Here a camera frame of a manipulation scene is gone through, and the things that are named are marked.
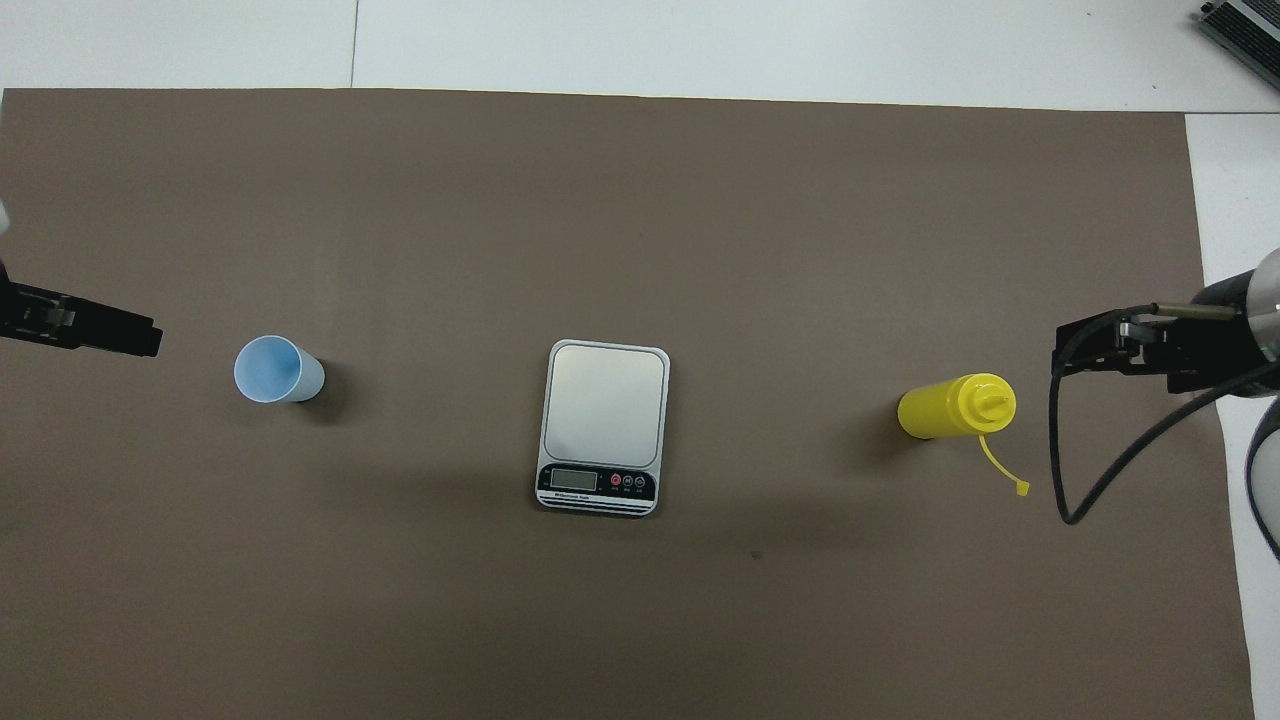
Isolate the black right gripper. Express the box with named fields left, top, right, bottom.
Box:
left=1056, top=300, right=1280, bottom=397

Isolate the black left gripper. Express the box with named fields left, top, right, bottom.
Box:
left=0, top=262, right=164, bottom=359

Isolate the light blue plastic cup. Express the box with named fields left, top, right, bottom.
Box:
left=233, top=335, right=326, bottom=405

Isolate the yellow squeeze bottle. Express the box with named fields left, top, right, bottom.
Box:
left=896, top=373, right=1031, bottom=498

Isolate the silver digital kitchen scale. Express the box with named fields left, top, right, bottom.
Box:
left=534, top=339, right=672, bottom=518

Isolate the grey metal device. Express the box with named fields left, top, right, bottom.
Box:
left=1198, top=0, right=1280, bottom=94

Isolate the brown table mat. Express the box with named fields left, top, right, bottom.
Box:
left=0, top=88, right=1257, bottom=720

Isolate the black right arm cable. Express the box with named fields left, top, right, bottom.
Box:
left=1048, top=302, right=1280, bottom=526

